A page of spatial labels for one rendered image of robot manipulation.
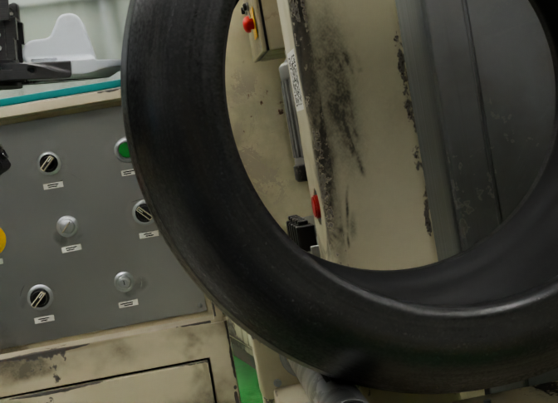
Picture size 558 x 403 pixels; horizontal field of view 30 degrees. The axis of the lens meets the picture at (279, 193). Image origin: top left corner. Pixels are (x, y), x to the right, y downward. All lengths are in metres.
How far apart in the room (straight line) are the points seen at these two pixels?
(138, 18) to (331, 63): 0.39
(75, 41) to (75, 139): 0.66
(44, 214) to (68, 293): 0.13
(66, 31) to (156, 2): 0.11
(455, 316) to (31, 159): 0.89
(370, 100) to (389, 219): 0.14
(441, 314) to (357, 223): 0.37
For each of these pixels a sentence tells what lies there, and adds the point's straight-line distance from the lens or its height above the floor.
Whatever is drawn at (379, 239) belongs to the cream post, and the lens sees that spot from 1.26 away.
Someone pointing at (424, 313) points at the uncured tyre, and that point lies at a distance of 0.91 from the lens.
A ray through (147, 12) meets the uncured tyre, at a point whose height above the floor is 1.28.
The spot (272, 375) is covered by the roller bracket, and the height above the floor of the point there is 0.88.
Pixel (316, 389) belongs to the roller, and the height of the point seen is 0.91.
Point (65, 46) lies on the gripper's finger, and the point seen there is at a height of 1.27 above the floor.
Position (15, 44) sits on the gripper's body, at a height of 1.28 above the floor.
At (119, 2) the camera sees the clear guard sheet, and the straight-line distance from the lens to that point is 1.62.
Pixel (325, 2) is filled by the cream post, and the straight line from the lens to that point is 1.26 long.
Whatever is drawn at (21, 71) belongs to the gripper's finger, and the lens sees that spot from 0.96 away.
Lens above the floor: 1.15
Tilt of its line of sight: 3 degrees down
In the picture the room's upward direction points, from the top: 10 degrees counter-clockwise
